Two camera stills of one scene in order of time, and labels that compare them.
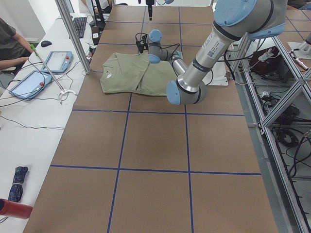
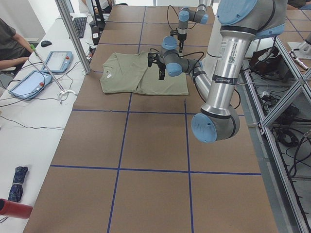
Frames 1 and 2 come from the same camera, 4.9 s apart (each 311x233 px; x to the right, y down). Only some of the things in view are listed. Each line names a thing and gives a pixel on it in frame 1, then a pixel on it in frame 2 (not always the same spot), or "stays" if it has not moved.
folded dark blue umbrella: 16,193 stays
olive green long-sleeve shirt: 132,72 stays
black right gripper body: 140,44 to 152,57
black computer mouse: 45,43 stays
